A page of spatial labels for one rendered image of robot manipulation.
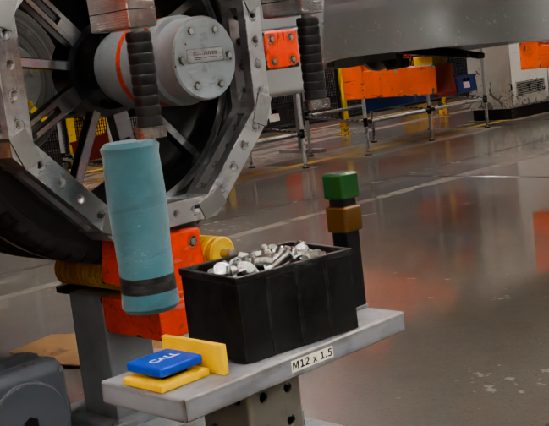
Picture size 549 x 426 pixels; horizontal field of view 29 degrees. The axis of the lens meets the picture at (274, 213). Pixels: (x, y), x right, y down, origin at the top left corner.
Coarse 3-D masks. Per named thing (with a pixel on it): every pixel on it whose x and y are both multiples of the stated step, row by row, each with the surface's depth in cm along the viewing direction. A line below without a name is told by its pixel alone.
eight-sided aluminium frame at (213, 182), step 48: (0, 0) 153; (240, 0) 187; (0, 48) 153; (240, 48) 192; (0, 96) 154; (240, 96) 192; (0, 144) 156; (240, 144) 187; (48, 192) 161; (192, 192) 185
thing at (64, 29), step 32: (160, 0) 198; (192, 0) 192; (64, 32) 173; (32, 64) 169; (64, 64) 173; (64, 96) 173; (96, 96) 183; (224, 96) 195; (96, 128) 178; (128, 128) 182; (192, 128) 198; (192, 160) 192; (96, 192) 200
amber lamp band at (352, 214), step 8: (328, 208) 158; (336, 208) 157; (344, 208) 156; (352, 208) 157; (328, 216) 158; (336, 216) 157; (344, 216) 156; (352, 216) 157; (360, 216) 158; (328, 224) 159; (336, 224) 158; (344, 224) 156; (352, 224) 157; (360, 224) 159; (336, 232) 158; (344, 232) 157
